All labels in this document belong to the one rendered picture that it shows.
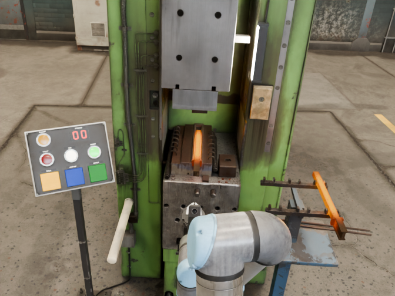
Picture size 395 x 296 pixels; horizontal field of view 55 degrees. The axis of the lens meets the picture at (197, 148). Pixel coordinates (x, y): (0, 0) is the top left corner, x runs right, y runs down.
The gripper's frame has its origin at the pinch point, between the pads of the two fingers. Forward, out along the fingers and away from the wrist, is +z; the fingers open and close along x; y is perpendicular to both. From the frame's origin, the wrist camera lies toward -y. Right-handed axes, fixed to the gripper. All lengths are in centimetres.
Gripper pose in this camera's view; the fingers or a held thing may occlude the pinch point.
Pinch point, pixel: (194, 203)
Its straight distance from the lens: 157.8
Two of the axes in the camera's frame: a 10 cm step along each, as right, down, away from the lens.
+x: 10.0, 0.6, 0.0
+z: 0.3, -5.0, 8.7
